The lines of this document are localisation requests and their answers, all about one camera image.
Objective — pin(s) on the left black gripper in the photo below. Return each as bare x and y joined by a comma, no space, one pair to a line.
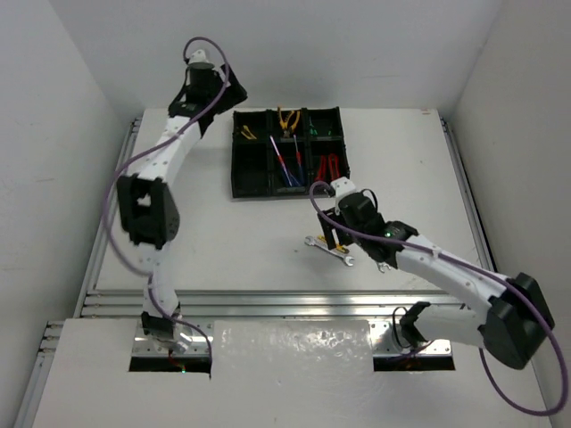
233,89

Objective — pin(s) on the right aluminium side rail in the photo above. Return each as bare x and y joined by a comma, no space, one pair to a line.
460,247

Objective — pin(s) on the yellow pliers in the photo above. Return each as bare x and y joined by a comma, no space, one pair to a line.
283,121
293,122

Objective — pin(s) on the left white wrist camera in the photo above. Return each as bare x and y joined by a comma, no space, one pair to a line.
198,56

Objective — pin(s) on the black six-compartment organizer tray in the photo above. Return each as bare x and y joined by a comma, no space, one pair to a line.
255,170

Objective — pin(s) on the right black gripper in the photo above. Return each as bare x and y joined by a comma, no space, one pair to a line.
335,213

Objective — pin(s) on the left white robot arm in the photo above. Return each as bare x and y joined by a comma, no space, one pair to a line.
148,211

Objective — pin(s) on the yellow utility knife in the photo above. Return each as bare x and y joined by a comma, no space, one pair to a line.
247,133

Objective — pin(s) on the red utility knife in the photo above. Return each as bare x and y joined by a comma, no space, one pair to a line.
333,166
322,171

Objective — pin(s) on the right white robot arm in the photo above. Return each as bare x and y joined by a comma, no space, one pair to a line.
506,316

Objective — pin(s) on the silver wrench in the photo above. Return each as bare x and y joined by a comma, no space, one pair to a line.
383,267
339,252

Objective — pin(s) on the aluminium front rail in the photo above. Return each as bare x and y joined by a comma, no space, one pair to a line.
285,301

